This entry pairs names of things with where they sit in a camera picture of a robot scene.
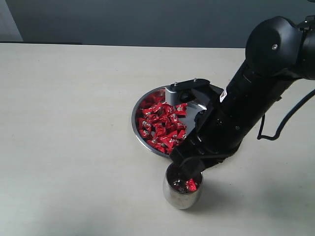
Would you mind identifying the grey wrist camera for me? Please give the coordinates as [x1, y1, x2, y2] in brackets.
[165, 78, 210, 106]

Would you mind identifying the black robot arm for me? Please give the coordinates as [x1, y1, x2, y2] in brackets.
[165, 16, 315, 179]

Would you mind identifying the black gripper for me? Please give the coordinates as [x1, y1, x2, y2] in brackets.
[169, 109, 246, 177]

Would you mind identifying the stainless steel cup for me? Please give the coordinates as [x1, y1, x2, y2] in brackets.
[163, 163, 203, 210]

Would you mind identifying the round stainless steel plate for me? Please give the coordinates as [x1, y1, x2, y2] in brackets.
[131, 85, 223, 158]

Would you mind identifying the red candy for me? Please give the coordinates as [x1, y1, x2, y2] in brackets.
[185, 178, 197, 192]
[142, 108, 158, 117]
[174, 103, 188, 116]
[159, 136, 178, 148]

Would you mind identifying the red candy left edge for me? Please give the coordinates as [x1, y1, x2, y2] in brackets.
[138, 118, 152, 132]

